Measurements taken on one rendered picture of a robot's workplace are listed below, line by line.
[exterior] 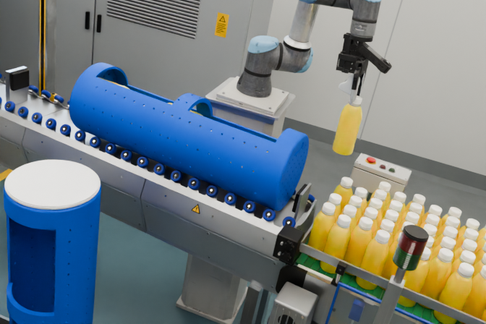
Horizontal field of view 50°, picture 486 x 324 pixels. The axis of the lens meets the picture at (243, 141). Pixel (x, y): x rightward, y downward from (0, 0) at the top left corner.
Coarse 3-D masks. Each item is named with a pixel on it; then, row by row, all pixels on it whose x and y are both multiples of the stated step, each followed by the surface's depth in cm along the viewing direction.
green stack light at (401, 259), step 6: (396, 246) 134; (396, 252) 133; (402, 252) 131; (396, 258) 133; (402, 258) 131; (408, 258) 130; (414, 258) 130; (420, 258) 132; (396, 264) 133; (402, 264) 132; (408, 264) 131; (414, 264) 131
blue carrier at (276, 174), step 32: (96, 64) 203; (96, 96) 194; (128, 96) 190; (160, 96) 213; (192, 96) 191; (96, 128) 197; (128, 128) 189; (160, 128) 184; (192, 128) 180; (224, 128) 178; (160, 160) 191; (192, 160) 181; (224, 160) 176; (256, 160) 172; (288, 160) 170; (256, 192) 175; (288, 192) 185
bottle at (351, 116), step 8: (352, 104) 167; (360, 104) 168; (344, 112) 168; (352, 112) 167; (360, 112) 168; (344, 120) 168; (352, 120) 167; (360, 120) 169; (344, 128) 169; (352, 128) 169; (336, 136) 172; (344, 136) 170; (352, 136) 170; (336, 144) 173; (344, 144) 171; (352, 144) 172; (336, 152) 173; (344, 152) 172; (352, 152) 174
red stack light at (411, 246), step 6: (402, 234) 131; (402, 240) 130; (408, 240) 129; (402, 246) 131; (408, 246) 129; (414, 246) 128; (420, 246) 129; (408, 252) 130; (414, 252) 129; (420, 252) 130
